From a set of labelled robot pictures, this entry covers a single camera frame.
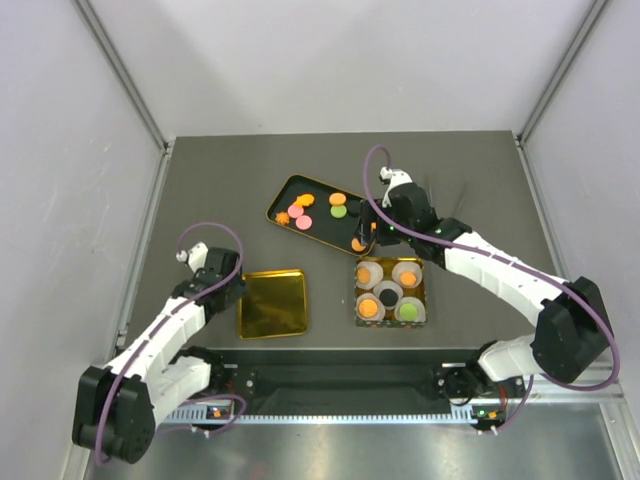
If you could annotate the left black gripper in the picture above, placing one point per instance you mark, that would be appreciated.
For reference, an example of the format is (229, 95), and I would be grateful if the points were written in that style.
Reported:
(239, 288)

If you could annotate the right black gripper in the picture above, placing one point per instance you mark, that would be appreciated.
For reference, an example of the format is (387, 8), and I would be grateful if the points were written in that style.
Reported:
(370, 214)

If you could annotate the orange dotted cookie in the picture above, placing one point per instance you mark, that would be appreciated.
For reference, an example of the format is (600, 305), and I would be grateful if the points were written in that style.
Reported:
(363, 275)
(337, 199)

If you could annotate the gold cookie tin box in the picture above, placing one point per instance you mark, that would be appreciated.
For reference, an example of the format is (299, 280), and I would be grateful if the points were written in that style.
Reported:
(419, 292)

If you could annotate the green round cookie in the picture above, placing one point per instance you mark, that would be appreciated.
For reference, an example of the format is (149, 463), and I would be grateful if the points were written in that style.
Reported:
(408, 312)

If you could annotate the orange round cookie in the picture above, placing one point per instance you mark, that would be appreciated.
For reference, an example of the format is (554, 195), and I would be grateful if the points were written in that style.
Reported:
(357, 246)
(368, 308)

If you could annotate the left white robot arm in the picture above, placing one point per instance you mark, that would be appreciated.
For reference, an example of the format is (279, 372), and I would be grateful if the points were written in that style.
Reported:
(120, 405)

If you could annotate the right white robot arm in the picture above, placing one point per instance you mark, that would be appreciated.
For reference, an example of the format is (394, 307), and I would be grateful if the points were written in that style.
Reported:
(570, 321)

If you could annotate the black cookie in tray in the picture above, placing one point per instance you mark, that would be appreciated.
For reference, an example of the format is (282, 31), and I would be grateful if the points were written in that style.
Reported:
(353, 208)

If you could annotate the orange round cookie bottom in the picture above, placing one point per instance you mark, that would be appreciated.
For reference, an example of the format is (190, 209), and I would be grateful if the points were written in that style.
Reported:
(357, 246)

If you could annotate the gold tin lid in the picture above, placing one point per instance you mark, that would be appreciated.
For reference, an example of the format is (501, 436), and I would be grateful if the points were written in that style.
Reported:
(275, 305)

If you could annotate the green cookie upper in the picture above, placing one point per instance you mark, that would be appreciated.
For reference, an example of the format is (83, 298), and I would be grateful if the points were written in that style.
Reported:
(338, 212)

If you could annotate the orange dotted cookie top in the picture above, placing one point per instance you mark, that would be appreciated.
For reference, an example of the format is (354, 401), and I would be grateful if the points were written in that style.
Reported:
(337, 199)

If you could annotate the orange star cookie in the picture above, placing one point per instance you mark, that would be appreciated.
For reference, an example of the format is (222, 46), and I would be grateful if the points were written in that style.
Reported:
(282, 218)

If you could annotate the pink cookie upper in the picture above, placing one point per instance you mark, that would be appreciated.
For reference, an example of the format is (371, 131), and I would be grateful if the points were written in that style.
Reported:
(295, 211)

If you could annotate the black cookie tray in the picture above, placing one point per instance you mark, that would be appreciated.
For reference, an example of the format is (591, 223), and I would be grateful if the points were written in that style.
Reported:
(327, 230)

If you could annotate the pink round cookie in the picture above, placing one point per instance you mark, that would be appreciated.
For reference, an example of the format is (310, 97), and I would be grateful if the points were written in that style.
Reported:
(303, 222)

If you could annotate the orange fish cookie left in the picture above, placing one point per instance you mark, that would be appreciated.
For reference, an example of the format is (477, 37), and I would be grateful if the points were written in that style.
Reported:
(305, 200)

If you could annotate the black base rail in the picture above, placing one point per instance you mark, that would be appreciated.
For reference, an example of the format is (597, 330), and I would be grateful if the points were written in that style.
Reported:
(324, 382)

